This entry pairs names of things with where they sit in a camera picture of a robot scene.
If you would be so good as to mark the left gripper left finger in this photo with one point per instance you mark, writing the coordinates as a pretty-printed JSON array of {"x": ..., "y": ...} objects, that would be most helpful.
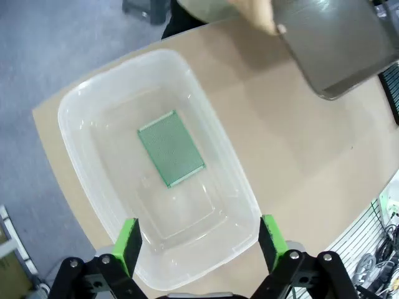
[{"x": 124, "y": 249}]

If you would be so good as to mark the dark brown serving tray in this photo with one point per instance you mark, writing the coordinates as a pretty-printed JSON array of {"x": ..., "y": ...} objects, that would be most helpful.
[{"x": 336, "y": 46}]

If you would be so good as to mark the clear plastic storage box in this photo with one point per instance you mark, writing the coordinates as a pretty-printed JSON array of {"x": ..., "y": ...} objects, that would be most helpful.
[{"x": 99, "y": 174}]

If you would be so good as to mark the green perforated PCB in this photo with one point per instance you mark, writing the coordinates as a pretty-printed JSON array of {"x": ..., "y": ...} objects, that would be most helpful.
[{"x": 171, "y": 149}]

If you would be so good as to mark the person in beige shirt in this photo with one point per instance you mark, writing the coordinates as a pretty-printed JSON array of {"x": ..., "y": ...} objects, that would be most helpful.
[{"x": 205, "y": 11}]

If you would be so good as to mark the cardboard box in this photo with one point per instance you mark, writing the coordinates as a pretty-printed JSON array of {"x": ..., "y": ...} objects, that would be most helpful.
[{"x": 11, "y": 268}]

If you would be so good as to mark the grey chair base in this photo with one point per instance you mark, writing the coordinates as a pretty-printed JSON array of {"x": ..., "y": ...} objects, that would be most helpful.
[{"x": 146, "y": 11}]

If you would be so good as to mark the black slotted PCB rack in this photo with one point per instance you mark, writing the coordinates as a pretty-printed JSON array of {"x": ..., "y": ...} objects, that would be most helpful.
[{"x": 392, "y": 90}]

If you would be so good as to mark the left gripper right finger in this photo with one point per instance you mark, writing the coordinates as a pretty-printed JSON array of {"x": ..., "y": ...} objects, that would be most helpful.
[{"x": 274, "y": 246}]

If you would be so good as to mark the person's right hand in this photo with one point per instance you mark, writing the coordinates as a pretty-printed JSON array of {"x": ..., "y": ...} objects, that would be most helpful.
[{"x": 255, "y": 14}]

